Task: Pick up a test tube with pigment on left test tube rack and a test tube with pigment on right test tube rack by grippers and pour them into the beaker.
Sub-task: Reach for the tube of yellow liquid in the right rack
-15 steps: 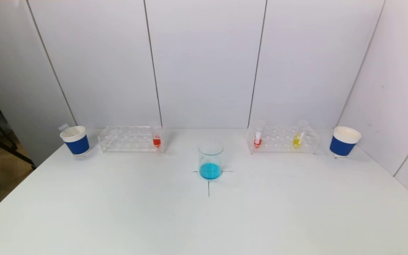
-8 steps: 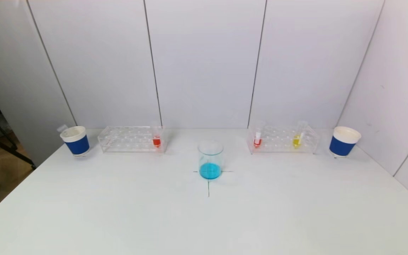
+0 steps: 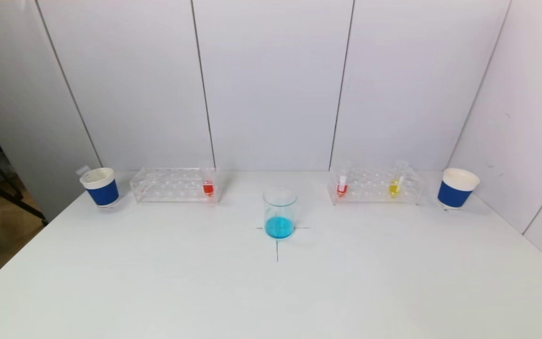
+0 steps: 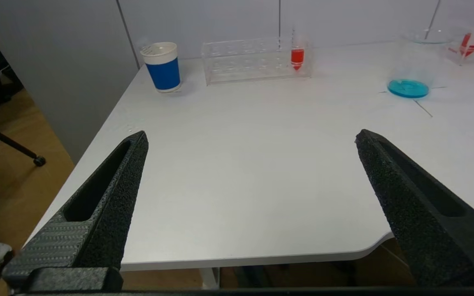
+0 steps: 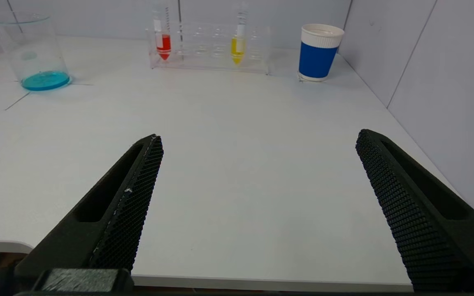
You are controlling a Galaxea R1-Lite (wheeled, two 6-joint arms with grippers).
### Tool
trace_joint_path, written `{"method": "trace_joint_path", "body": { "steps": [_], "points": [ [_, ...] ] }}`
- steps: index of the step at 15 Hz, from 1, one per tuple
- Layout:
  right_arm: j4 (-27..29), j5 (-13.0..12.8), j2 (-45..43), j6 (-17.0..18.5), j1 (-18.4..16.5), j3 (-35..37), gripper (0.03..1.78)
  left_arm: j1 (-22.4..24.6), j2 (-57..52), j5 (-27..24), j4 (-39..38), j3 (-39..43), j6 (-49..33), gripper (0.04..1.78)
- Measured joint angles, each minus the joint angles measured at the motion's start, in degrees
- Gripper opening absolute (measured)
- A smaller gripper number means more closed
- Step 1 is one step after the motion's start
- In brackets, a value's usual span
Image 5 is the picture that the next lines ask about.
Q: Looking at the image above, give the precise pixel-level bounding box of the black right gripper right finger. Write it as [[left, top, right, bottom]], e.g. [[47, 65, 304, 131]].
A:
[[355, 129, 474, 293]]

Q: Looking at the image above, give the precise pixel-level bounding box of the labelled test tube red liquid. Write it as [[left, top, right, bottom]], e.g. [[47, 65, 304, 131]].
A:
[[151, 5, 172, 61]]

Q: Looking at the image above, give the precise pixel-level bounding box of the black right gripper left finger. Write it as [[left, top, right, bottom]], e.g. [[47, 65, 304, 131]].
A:
[[14, 134, 164, 277]]

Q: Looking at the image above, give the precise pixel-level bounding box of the test tube with yellow liquid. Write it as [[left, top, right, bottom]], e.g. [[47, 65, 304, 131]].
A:
[[231, 2, 249, 65]]

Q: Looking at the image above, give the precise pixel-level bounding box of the white paper cup blue sleeve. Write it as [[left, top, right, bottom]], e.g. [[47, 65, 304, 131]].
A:
[[298, 23, 345, 82]]

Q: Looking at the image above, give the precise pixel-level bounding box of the clear glass beaker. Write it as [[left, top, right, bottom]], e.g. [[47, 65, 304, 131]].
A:
[[0, 12, 72, 92]]

